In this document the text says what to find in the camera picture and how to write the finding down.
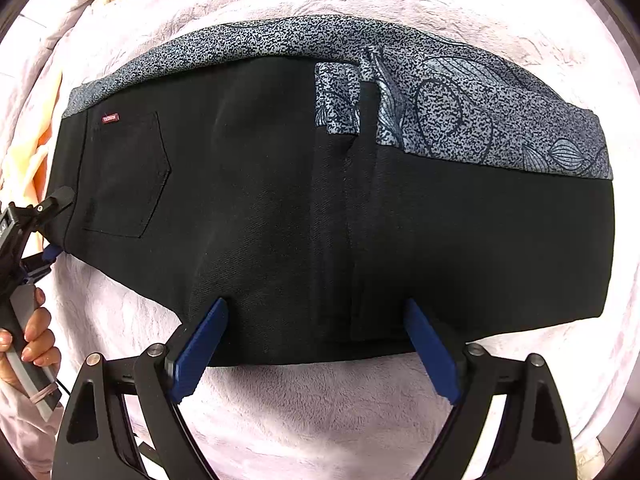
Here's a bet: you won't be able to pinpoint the peach orange garment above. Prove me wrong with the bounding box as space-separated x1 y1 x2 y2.
1 70 63 204

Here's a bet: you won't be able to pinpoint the pink sleeved forearm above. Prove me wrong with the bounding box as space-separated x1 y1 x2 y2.
0 382 64 480

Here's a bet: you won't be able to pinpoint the person's left hand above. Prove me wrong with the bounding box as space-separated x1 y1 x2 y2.
1 287 62 394

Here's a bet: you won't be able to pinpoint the black pants with patterned trim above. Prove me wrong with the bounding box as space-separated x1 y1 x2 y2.
46 15 614 366

